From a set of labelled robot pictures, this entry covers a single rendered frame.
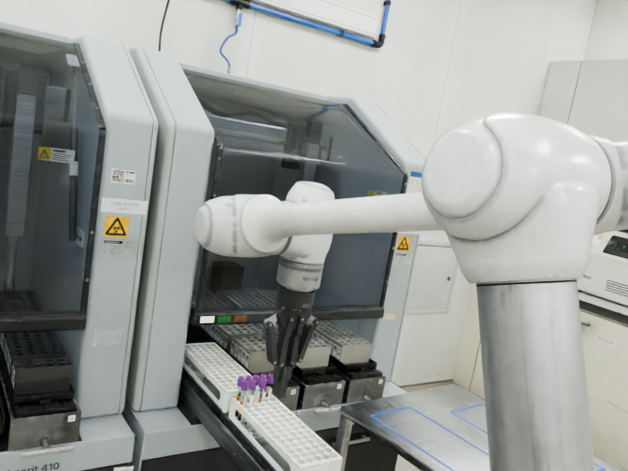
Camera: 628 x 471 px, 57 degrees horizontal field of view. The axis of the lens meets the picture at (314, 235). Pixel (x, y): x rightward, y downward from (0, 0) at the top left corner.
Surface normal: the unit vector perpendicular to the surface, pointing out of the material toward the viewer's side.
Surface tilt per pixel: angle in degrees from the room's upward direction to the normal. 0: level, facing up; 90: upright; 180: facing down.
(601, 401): 90
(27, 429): 90
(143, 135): 90
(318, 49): 90
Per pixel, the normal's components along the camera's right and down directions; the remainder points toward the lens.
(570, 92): -0.83, -0.05
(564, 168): 0.59, -0.06
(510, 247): -0.42, 0.31
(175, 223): 0.54, 0.22
